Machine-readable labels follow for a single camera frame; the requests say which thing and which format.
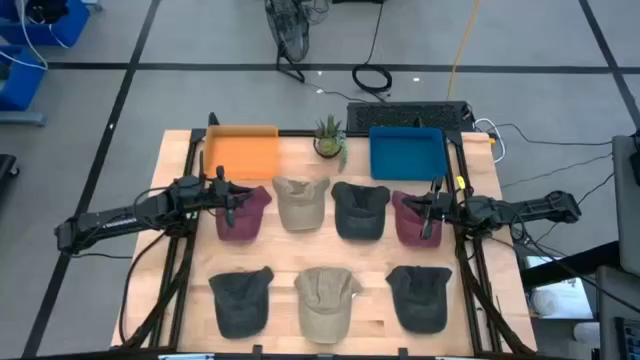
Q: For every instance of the potted succulent plant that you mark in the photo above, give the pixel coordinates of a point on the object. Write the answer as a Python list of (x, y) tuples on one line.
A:
[(329, 142)]

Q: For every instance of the blue plastic bin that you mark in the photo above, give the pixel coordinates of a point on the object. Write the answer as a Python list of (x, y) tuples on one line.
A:
[(407, 155)]

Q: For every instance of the black perforated computer case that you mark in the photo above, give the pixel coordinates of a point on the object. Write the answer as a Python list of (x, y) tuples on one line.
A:
[(405, 116)]

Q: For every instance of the orange plastic bin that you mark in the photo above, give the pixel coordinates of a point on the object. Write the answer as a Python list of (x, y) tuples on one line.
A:
[(242, 155)]

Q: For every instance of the blue storage bins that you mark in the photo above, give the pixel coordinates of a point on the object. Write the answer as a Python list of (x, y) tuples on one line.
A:
[(60, 25)]

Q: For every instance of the black aluminium table frame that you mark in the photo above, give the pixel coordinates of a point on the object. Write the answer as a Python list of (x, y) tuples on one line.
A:
[(465, 165)]

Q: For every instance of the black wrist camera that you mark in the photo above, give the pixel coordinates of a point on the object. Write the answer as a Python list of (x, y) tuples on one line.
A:
[(187, 186), (479, 209)]

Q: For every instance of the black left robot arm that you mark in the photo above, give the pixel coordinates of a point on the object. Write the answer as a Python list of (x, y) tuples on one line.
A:
[(115, 222)]

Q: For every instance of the grey desk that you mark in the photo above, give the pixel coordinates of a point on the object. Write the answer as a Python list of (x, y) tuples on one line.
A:
[(625, 200)]

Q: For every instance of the yellow tag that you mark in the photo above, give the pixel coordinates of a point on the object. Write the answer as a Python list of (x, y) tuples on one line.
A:
[(460, 182)]

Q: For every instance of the black floor fan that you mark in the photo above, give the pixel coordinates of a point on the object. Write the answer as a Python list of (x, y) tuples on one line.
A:
[(290, 30)]

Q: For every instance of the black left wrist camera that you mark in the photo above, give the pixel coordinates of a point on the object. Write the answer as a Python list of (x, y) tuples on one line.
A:
[(187, 186)]

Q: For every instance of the black frame clamp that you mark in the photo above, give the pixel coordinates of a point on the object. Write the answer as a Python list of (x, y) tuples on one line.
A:
[(402, 352), (257, 350)]

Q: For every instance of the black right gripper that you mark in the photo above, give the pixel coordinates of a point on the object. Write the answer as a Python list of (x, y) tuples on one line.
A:
[(436, 207)]

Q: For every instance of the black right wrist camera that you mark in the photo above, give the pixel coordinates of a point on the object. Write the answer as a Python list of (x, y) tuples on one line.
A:
[(479, 209)]

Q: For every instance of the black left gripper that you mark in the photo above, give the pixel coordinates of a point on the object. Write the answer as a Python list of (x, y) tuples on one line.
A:
[(226, 197)]

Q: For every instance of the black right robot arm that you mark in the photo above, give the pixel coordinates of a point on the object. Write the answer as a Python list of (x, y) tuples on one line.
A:
[(540, 207)]

